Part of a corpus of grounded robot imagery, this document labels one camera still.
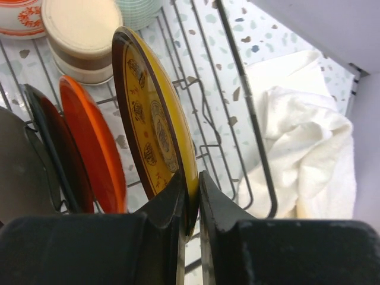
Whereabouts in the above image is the white towel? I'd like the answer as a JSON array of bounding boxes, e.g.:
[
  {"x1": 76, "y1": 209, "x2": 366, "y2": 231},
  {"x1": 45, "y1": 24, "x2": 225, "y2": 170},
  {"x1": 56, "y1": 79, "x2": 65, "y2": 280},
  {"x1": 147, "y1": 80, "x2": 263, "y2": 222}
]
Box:
[{"x1": 246, "y1": 50, "x2": 356, "y2": 220}]

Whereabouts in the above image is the black wire dish rack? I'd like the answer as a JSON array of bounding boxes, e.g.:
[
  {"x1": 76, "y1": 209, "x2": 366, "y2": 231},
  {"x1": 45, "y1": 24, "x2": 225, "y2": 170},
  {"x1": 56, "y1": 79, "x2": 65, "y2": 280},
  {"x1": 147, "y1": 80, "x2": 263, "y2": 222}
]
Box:
[{"x1": 1, "y1": 1, "x2": 278, "y2": 211}]

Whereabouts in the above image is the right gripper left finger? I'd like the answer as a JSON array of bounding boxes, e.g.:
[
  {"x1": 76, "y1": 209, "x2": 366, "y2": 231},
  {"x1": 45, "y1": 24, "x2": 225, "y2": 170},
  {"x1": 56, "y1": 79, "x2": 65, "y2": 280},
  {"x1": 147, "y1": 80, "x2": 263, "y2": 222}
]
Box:
[{"x1": 1, "y1": 174, "x2": 185, "y2": 284}]

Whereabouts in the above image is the white orange patterned bowl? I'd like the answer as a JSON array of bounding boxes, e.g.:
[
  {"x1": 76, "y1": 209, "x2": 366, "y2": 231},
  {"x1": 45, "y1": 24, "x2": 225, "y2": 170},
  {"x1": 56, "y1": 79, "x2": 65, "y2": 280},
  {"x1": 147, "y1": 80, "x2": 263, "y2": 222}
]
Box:
[{"x1": 1, "y1": 0, "x2": 45, "y2": 40}]

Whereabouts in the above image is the black plate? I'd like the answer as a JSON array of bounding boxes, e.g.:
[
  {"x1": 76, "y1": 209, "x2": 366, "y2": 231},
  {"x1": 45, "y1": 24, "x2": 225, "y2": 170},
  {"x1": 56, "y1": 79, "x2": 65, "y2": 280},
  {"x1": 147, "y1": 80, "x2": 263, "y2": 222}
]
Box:
[{"x1": 23, "y1": 84, "x2": 94, "y2": 213}]

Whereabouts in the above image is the yellow patterned plate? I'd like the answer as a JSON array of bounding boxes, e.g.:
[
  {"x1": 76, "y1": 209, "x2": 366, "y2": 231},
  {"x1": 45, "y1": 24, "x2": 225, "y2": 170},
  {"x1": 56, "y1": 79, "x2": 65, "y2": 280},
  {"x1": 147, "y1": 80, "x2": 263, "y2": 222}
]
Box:
[{"x1": 112, "y1": 27, "x2": 200, "y2": 237}]

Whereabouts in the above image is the cream brown cup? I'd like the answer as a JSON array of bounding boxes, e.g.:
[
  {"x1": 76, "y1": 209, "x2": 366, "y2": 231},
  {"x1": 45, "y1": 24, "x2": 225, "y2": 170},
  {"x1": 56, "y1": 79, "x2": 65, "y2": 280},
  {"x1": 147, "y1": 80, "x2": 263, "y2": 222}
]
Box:
[{"x1": 41, "y1": 0, "x2": 122, "y2": 85}]

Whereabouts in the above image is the dark blue plate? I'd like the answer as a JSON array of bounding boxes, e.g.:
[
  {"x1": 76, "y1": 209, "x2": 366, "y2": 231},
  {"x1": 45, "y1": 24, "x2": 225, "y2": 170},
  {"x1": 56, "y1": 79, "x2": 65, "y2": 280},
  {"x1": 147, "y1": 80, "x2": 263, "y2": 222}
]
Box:
[{"x1": 1, "y1": 107, "x2": 61, "y2": 224}]

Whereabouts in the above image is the pale green ribbed cup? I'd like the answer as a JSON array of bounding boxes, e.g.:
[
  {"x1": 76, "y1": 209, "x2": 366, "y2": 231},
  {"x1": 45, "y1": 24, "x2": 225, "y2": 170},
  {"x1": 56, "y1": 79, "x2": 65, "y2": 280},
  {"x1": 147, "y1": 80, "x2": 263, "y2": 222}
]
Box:
[{"x1": 116, "y1": 0, "x2": 163, "y2": 31}]

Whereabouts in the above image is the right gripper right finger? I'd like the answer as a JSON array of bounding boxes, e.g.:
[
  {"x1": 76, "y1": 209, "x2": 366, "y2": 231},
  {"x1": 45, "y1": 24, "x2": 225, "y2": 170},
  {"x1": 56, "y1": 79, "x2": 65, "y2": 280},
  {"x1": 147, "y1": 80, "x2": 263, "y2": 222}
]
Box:
[{"x1": 199, "y1": 171, "x2": 379, "y2": 284}]

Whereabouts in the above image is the orange plate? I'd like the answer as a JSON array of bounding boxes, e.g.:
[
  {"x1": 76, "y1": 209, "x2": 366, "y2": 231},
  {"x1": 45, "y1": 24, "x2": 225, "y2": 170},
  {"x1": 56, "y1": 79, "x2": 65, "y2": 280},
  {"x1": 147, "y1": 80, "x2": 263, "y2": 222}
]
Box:
[{"x1": 59, "y1": 75, "x2": 126, "y2": 213}]

